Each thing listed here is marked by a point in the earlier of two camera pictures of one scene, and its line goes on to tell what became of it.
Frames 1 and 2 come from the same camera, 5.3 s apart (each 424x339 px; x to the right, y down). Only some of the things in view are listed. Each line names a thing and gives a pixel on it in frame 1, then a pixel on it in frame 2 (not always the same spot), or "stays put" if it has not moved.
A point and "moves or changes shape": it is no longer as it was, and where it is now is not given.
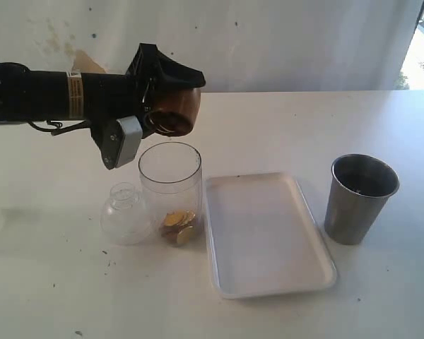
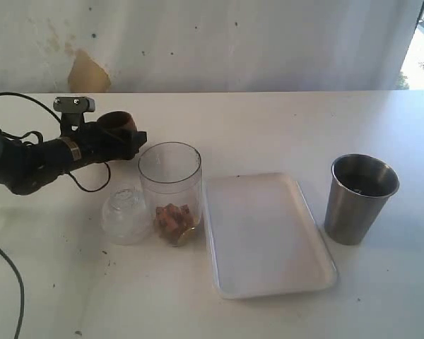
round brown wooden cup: [184, 102] moves or changes shape
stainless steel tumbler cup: [360, 186] stays put
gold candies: [169, 124] -> [171, 220]
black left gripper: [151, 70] -> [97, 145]
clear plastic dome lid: [126, 219] stays put
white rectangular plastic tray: [265, 237] stays put
